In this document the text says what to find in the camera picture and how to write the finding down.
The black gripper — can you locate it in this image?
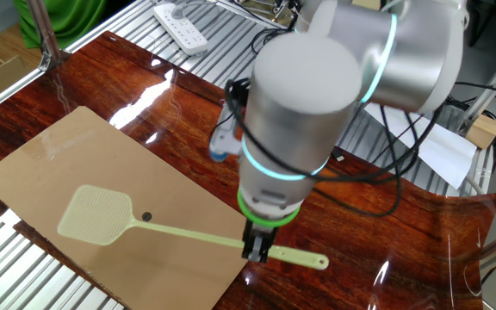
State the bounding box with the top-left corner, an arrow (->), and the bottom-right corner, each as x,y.
241,221 -> 280,263

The pale green plastic flyswatter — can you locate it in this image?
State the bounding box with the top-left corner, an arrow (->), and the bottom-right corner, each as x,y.
56,183 -> 330,271

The glossy red woodgrain mat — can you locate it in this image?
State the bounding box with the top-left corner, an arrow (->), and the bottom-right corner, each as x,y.
0,30 -> 496,310

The white paper sheet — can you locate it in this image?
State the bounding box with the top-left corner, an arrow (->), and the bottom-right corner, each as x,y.
333,102 -> 478,190

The white power strip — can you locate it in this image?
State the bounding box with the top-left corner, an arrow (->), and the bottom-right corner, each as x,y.
152,3 -> 209,56

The brown cardboard sheet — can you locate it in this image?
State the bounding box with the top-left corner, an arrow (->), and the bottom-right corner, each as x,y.
0,105 -> 269,310

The wooden block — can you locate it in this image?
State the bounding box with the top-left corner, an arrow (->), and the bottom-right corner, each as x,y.
465,114 -> 496,151

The green cloth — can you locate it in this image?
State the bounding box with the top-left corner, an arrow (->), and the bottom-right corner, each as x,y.
13,0 -> 109,51

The green flange ring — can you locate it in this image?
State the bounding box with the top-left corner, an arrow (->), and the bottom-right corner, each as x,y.
236,188 -> 301,228

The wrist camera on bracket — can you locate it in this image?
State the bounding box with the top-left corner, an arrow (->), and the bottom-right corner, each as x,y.
208,79 -> 249,164

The thin black cable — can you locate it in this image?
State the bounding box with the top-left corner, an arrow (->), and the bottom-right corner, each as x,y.
314,105 -> 421,218

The black chair leg frame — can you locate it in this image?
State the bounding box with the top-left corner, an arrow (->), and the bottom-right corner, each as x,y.
467,0 -> 496,47

